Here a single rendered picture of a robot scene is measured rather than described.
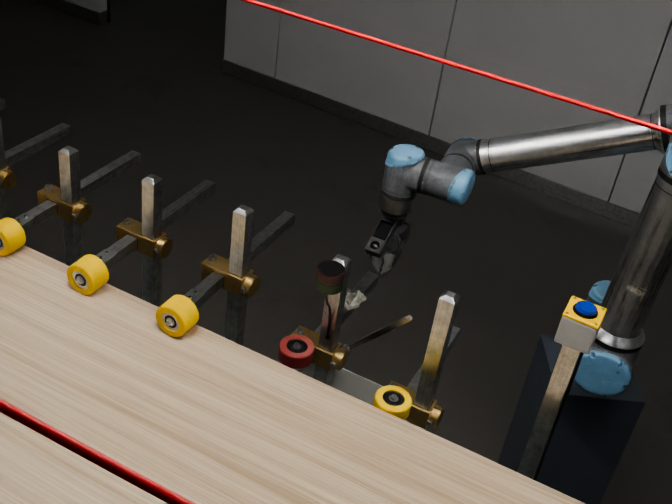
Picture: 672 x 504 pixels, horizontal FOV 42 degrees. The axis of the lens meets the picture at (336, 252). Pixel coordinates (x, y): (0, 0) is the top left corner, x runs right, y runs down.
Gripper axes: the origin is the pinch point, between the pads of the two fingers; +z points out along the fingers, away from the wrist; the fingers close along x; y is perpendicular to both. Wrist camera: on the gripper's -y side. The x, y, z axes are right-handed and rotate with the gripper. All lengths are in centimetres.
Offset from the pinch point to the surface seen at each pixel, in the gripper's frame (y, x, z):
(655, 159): 222, -48, 45
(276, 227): -16.1, 24.1, -13.4
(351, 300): -19.8, -0.8, -3.9
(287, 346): -48.0, 1.7, -7.8
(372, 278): -7.7, -0.9, -3.4
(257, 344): 39, 56, 83
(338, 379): -36.4, -7.2, 6.4
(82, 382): -82, 31, -7
